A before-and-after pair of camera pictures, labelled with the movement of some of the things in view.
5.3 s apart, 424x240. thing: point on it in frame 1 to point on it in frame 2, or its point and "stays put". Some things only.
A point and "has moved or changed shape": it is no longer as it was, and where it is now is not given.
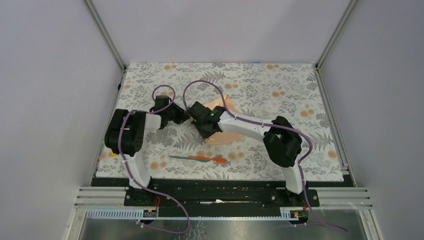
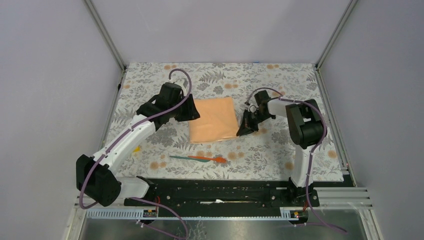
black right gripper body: (204, 132) to (251, 120)
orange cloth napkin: (223, 137) has moved or changed shape
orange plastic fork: (219, 159) stays put
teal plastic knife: (201, 160) stays put
